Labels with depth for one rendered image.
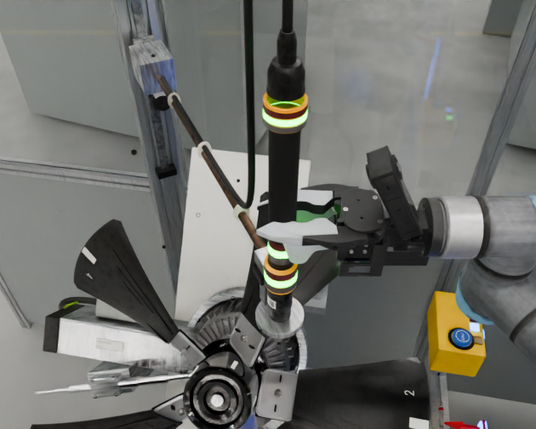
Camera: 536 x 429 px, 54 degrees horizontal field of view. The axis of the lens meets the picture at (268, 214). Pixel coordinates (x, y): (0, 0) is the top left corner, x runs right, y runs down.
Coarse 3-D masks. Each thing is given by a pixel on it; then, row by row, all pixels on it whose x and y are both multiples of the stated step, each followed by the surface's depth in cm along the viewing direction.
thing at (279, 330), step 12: (264, 252) 72; (264, 276) 72; (264, 288) 73; (264, 300) 75; (264, 312) 75; (300, 312) 75; (264, 324) 74; (276, 324) 74; (288, 324) 74; (300, 324) 74; (276, 336) 73; (288, 336) 73
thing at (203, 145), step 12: (252, 0) 51; (288, 0) 43; (252, 12) 52; (288, 12) 44; (252, 24) 53; (288, 24) 45; (252, 36) 54; (252, 48) 55; (252, 60) 56; (252, 72) 57; (168, 84) 101; (252, 84) 58; (168, 96) 99; (252, 96) 59; (180, 108) 96; (252, 108) 60; (252, 120) 61; (192, 132) 91; (252, 132) 62; (204, 144) 88; (252, 144) 64; (252, 156) 65; (216, 168) 83; (252, 168) 66; (228, 180) 81; (252, 180) 68; (252, 192) 70; (240, 204) 76
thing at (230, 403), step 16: (224, 336) 99; (208, 352) 98; (224, 352) 93; (208, 368) 86; (224, 368) 86; (240, 368) 88; (256, 368) 96; (192, 384) 87; (208, 384) 87; (224, 384) 86; (240, 384) 86; (256, 384) 91; (192, 400) 88; (208, 400) 88; (224, 400) 87; (240, 400) 87; (256, 400) 97; (192, 416) 87; (208, 416) 87; (224, 416) 87; (240, 416) 86
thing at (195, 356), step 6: (180, 336) 91; (174, 342) 96; (180, 342) 93; (186, 342) 91; (174, 348) 97; (180, 348) 96; (192, 348) 91; (186, 354) 95; (192, 354) 93; (198, 354) 91; (192, 360) 95; (198, 360) 93
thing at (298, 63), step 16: (288, 48) 46; (272, 64) 47; (288, 64) 47; (272, 80) 48; (288, 80) 47; (304, 80) 48; (272, 96) 49; (288, 96) 48; (272, 304) 71; (288, 304) 71; (272, 320) 74
